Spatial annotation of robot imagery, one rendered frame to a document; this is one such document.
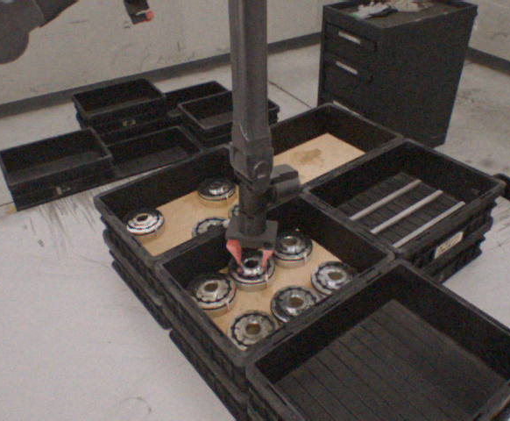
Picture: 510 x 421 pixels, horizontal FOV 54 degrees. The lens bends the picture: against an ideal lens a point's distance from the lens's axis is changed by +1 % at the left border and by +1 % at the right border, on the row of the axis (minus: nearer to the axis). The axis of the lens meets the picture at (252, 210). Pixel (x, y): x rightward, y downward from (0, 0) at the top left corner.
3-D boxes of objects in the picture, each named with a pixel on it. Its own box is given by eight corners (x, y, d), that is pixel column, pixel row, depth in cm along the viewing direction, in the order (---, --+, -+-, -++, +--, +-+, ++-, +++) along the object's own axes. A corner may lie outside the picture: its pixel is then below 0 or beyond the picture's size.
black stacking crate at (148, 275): (159, 303, 108) (151, 264, 101) (101, 235, 127) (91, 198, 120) (295, 228, 127) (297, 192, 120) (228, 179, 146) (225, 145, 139)
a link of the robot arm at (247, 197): (232, 178, 98) (247, 193, 94) (263, 169, 100) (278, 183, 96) (233, 207, 102) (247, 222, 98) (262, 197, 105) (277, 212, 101)
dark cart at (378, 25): (361, 194, 276) (384, 28, 222) (313, 159, 307) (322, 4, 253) (440, 163, 300) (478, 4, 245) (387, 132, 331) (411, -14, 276)
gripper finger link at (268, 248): (244, 253, 112) (244, 219, 107) (275, 256, 112) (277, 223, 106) (238, 273, 107) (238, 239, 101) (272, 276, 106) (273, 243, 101)
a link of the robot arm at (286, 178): (230, 147, 97) (253, 164, 90) (281, 134, 101) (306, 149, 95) (234, 200, 103) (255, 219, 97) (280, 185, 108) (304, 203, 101)
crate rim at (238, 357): (240, 370, 83) (239, 361, 82) (152, 272, 102) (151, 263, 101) (397, 264, 102) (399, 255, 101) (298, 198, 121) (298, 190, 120)
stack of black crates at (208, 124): (211, 212, 243) (203, 129, 216) (186, 182, 264) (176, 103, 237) (280, 187, 259) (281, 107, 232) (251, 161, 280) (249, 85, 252)
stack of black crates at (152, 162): (132, 240, 228) (118, 178, 207) (112, 207, 249) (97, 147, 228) (211, 211, 243) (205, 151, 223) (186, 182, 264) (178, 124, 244)
